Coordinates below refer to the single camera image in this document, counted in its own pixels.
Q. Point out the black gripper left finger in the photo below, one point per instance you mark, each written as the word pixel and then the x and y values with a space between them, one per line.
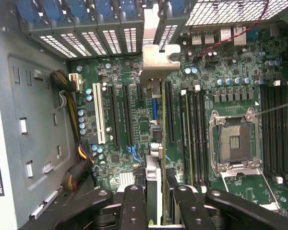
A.
pixel 132 210

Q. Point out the silver chipset heatsink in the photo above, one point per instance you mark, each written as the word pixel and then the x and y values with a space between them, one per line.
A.
pixel 126 179

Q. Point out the green motherboard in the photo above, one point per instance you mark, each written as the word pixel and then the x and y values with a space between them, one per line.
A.
pixel 230 69

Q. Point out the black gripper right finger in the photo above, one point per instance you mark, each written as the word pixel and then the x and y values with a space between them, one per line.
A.
pixel 189 210

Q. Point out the CPU socket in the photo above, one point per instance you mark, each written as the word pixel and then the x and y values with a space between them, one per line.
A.
pixel 235 143

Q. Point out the metal socket cover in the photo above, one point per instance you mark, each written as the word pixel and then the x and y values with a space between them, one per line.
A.
pixel 240 172

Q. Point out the thin locking lever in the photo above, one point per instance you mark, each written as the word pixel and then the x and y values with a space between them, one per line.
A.
pixel 278 109

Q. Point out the black open PC case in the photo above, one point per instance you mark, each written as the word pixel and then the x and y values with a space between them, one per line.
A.
pixel 38 107

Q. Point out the black expansion slot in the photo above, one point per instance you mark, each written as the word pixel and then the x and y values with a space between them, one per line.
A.
pixel 128 115
pixel 114 115
pixel 170 112

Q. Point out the blue expansion slot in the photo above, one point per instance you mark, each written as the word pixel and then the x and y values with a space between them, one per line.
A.
pixel 154 110

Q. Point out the black labelled RAM stick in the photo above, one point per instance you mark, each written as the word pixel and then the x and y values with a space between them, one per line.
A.
pixel 187 134

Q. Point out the grey power supply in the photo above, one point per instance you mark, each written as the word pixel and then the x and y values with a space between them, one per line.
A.
pixel 0 95

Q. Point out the white expansion slot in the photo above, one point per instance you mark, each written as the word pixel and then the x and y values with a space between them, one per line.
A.
pixel 99 112

